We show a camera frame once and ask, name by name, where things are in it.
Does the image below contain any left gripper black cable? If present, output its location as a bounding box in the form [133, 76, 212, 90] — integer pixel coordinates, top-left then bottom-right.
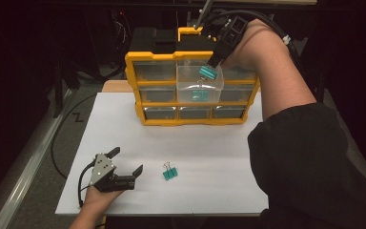
[77, 159, 97, 208]

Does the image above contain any person's black sleeve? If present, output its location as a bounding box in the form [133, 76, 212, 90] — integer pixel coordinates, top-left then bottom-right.
[247, 102, 366, 229]

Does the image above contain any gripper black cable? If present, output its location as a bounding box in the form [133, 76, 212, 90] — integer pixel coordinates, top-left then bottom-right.
[77, 159, 97, 208]
[208, 9, 306, 70]

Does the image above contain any black floor cable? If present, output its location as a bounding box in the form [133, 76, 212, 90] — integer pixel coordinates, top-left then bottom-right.
[51, 93, 98, 179]

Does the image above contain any person's left hand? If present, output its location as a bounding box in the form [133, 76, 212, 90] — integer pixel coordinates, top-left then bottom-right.
[84, 185, 126, 208]

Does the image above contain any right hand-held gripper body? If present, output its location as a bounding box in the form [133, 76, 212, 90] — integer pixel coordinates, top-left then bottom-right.
[193, 0, 250, 50]

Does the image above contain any grid of clear drawers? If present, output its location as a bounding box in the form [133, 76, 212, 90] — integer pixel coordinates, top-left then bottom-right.
[132, 59, 257, 121]

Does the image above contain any yellow black organizer cabinet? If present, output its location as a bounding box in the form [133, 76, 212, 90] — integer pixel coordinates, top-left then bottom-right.
[124, 26, 262, 127]

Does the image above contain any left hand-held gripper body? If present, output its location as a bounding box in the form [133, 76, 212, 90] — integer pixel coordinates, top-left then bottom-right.
[89, 153, 136, 193]

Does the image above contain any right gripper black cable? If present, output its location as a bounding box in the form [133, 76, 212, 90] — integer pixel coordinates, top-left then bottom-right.
[208, 9, 306, 70]

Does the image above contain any bundle of hanging wires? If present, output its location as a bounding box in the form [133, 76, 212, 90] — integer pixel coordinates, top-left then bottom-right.
[113, 10, 132, 51]

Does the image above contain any aluminium floor rail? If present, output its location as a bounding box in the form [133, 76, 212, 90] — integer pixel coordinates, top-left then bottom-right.
[0, 89, 77, 229]

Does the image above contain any clear plastic organizer drawer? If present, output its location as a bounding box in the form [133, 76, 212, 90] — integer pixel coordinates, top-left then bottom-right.
[175, 59, 225, 105]

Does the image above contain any person's right hand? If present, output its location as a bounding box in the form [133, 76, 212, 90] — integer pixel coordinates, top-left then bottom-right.
[221, 18, 288, 71]

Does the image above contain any dark metal stand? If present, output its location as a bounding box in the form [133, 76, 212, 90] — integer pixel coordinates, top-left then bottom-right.
[314, 70, 327, 103]
[52, 60, 65, 119]

